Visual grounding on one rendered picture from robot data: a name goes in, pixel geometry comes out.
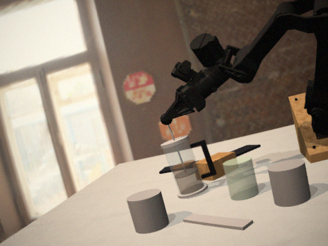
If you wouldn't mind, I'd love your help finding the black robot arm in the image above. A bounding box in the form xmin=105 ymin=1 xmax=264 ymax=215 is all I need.
xmin=171 ymin=0 xmax=328 ymax=139

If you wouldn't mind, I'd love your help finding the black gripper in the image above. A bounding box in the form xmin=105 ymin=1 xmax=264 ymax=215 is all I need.
xmin=163 ymin=70 xmax=219 ymax=121

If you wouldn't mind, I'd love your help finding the grey cylinder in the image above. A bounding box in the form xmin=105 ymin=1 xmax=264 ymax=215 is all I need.
xmin=126 ymin=189 xmax=170 ymax=234
xmin=267 ymin=159 xmax=311 ymax=207

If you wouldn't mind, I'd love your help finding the glass french press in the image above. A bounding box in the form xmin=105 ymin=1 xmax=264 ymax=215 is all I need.
xmin=161 ymin=113 xmax=216 ymax=198

